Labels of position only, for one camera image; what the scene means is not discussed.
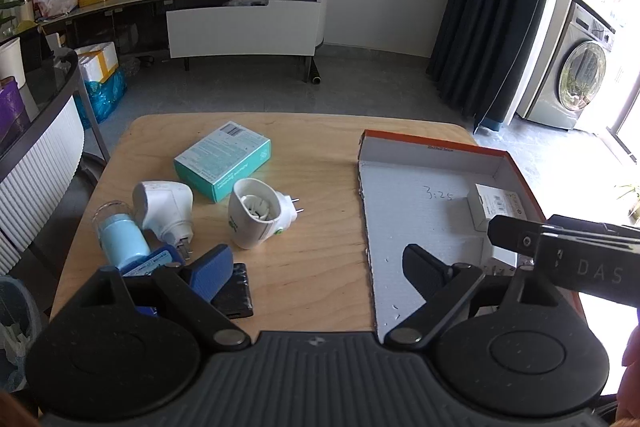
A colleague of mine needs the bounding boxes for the white paper cup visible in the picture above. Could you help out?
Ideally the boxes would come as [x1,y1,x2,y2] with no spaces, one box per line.
[0,37,26,89]

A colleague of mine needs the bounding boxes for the person's right hand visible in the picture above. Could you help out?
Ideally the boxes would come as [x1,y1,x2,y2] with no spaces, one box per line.
[614,327,640,426]

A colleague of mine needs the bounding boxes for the dark blue curtain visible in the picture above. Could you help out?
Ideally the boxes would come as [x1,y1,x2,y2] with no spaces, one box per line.
[427,0,546,131]

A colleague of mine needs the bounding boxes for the black charger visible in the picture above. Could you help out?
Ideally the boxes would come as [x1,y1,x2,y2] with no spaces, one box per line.
[210,263,254,320]

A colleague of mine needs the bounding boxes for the blue toothpick jar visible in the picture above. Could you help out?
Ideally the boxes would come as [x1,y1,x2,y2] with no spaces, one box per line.
[92,200,151,271]

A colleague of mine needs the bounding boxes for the washing machine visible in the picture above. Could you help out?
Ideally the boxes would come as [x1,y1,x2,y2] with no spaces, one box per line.
[515,0,615,130]

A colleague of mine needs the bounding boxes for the white small carton box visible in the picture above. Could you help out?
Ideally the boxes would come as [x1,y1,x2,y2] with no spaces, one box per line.
[468,183,527,232]

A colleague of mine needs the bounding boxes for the cardboard box on floor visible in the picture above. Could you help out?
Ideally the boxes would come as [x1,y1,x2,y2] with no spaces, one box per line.
[75,41,118,83]

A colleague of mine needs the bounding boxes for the white green plug-in vaporizer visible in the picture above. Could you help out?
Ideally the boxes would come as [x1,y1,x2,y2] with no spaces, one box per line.
[228,178,303,251]

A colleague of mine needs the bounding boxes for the orange white box lid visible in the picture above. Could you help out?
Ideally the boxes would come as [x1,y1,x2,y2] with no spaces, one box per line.
[357,129,586,346]

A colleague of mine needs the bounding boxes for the white TV cabinet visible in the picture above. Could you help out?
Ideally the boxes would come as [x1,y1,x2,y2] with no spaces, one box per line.
[42,0,329,84]

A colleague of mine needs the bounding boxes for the blue waste bin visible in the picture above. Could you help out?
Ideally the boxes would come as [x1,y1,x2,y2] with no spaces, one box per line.
[0,275,42,392]

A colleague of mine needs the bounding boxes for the blue plastic bag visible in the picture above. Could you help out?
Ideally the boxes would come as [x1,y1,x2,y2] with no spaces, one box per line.
[84,67,128,124]

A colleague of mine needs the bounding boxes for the purple gift box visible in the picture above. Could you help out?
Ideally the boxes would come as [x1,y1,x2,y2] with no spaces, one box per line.
[0,76,30,154]

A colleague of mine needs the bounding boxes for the blue tin box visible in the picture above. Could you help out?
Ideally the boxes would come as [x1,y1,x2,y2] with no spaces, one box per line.
[116,245,184,317]

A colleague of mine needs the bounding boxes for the teal carton box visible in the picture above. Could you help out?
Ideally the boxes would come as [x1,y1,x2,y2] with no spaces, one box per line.
[174,120,271,202]

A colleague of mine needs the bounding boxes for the round dark side table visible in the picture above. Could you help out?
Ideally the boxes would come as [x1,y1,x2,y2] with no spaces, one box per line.
[1,27,110,274]

